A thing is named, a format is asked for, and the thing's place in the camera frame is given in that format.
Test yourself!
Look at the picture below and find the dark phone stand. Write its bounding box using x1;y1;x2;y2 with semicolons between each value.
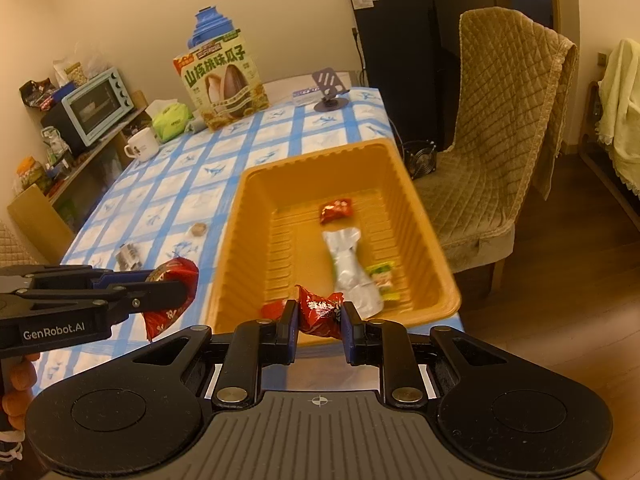
312;68;351;111

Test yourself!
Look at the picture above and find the black power cable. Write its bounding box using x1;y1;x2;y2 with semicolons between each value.
351;26;372;88

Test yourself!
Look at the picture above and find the white mug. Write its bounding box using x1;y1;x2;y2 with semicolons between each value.
123;127;160;163

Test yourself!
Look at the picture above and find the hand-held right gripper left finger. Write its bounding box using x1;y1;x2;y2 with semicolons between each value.
130;299;300;407

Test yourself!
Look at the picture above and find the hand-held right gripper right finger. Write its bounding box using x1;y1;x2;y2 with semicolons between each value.
342;302;506;407

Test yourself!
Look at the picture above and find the chair with quilted cover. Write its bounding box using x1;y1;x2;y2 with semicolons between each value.
0;219;39;267
414;7;579;292

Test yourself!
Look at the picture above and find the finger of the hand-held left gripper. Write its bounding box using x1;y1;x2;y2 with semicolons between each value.
31;265;152;291
96;279;187;329

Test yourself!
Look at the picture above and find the black cabinet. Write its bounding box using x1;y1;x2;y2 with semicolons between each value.
348;0;444;152

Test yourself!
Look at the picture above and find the sunflower seed bag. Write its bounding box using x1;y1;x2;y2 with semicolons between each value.
173;34;270;132

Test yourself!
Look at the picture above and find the orange plastic tray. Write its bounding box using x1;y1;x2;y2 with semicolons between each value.
205;138;462;334

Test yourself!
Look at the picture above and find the blue kettle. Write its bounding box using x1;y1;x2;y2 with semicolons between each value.
188;7;236;52

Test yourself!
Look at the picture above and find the small red candy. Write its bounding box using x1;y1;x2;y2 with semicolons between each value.
319;198;354;225

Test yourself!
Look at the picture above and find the silver pouch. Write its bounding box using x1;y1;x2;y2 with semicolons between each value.
321;227;385;319

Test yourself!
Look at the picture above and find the striped clothing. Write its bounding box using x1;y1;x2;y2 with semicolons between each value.
0;427;27;464

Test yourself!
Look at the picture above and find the dark snack bag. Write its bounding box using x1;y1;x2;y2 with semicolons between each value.
19;79;59;112

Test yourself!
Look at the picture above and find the green tissue pack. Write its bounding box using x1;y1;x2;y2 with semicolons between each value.
151;101;194;144

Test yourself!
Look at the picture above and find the dark red printed packet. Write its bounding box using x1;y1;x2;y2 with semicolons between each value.
296;284;347;339

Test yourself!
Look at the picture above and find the green yellow candy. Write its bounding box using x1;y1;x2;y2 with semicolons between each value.
366;262;399;302

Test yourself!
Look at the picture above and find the red packet with cream label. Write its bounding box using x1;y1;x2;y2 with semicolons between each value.
142;257;200;342

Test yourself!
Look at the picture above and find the dark snack packet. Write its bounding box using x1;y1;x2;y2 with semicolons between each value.
115;242;142;269

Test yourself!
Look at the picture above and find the yellow cloth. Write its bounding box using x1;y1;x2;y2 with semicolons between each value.
597;37;640;197

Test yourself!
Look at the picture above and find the wooden shelf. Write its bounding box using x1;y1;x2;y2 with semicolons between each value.
7;91;152;252

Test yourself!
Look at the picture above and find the light blue toaster oven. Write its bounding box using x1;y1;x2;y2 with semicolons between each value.
59;67;136;149

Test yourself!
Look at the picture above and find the black fan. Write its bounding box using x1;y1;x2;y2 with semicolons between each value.
402;139;439;179

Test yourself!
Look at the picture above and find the person's left hand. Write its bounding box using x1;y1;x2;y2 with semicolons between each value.
0;352;41;429

